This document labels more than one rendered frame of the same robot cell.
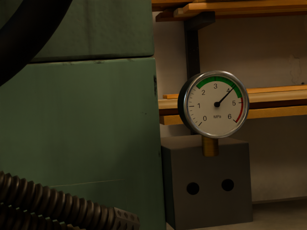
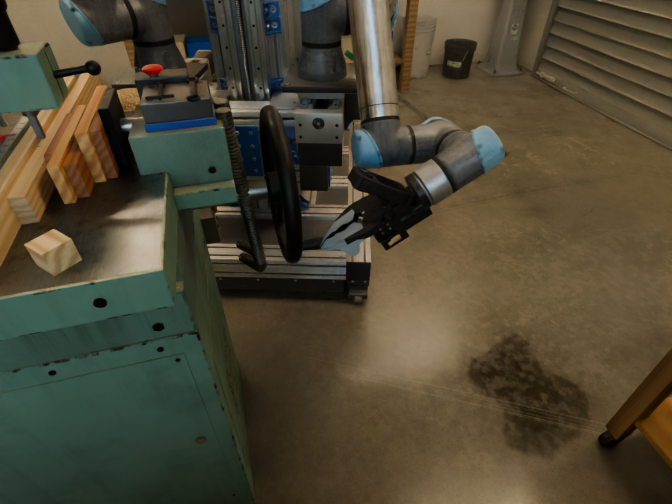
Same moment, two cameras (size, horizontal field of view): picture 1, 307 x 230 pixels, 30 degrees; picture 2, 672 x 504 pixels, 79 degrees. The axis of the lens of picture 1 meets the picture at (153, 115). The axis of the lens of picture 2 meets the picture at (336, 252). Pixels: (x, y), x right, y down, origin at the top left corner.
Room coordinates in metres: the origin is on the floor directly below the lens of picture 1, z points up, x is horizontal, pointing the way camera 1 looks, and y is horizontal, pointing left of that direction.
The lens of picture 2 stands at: (0.31, 0.84, 1.21)
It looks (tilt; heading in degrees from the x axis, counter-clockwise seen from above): 40 degrees down; 265
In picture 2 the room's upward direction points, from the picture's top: straight up
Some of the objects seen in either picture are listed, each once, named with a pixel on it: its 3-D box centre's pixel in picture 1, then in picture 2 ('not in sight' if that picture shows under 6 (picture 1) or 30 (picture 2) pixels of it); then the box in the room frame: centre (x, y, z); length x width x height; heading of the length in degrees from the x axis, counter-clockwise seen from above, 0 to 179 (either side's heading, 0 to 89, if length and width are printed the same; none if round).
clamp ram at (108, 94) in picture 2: not in sight; (137, 125); (0.57, 0.21, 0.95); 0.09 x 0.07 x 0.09; 102
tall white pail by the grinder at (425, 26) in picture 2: not in sight; (416, 47); (-0.74, -3.13, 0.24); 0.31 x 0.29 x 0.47; 8
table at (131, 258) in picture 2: not in sight; (137, 172); (0.59, 0.21, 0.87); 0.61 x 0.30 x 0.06; 102
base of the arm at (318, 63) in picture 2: not in sight; (321, 56); (0.25, -0.47, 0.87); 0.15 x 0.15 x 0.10
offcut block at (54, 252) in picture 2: not in sight; (53, 252); (0.59, 0.47, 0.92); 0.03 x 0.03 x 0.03; 53
